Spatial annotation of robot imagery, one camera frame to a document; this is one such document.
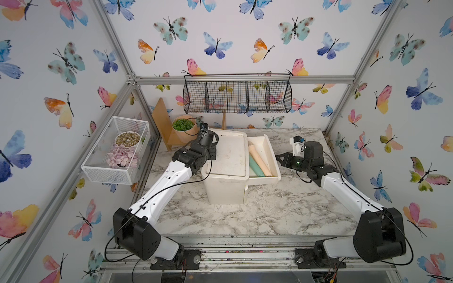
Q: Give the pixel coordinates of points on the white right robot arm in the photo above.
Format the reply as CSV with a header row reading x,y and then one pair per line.
x,y
379,234

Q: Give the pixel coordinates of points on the peach pot green plant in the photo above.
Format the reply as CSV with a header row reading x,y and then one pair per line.
x,y
186,128

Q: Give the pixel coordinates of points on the wooden shelf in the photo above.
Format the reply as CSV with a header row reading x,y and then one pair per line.
x,y
170,136

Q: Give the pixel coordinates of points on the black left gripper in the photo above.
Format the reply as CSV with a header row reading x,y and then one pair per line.
x,y
212,155

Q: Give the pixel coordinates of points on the black wire wall basket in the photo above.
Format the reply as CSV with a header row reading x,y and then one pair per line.
x,y
245,94

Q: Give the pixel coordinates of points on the white plastic drawer cabinet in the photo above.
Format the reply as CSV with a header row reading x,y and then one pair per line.
x,y
226,177

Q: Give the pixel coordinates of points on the peach toy microphone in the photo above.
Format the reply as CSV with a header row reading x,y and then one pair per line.
x,y
258,161

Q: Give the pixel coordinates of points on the bowl of pebbles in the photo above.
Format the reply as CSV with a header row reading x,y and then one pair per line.
x,y
127,139

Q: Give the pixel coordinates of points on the white top drawer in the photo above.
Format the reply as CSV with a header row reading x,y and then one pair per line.
x,y
265,150

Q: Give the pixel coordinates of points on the pink flower succulent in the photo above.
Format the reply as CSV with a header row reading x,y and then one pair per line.
x,y
122,158

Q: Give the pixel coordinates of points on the green toy microphone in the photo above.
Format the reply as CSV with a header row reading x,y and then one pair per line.
x,y
255,167

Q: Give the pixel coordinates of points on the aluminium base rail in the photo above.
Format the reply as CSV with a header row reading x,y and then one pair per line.
x,y
245,259

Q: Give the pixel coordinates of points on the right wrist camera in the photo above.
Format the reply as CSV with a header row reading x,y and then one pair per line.
x,y
298,145

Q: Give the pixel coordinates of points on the white mesh wall basket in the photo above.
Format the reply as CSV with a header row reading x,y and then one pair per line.
x,y
95,166

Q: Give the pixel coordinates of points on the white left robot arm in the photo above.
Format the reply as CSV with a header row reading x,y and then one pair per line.
x,y
134,228

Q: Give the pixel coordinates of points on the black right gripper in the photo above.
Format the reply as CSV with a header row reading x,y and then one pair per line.
x,y
288,162

